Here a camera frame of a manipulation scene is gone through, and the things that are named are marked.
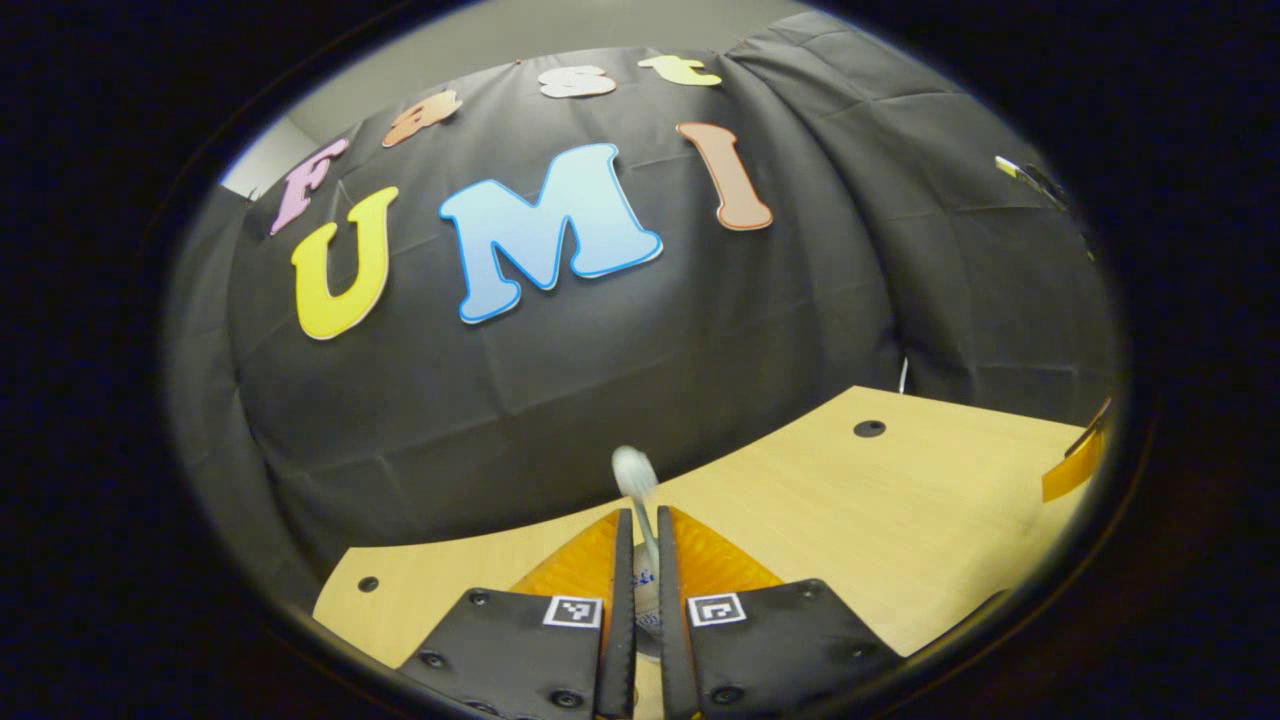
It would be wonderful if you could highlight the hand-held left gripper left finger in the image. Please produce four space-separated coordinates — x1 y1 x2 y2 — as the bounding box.
398 507 638 720

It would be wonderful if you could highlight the light wooden desktop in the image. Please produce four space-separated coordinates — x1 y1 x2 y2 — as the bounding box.
313 386 1113 720

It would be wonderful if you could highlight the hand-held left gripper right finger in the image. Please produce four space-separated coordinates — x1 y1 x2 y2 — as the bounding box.
656 505 907 720

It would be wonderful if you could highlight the pale green toothbrush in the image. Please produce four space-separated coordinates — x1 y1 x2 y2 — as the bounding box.
611 445 665 663

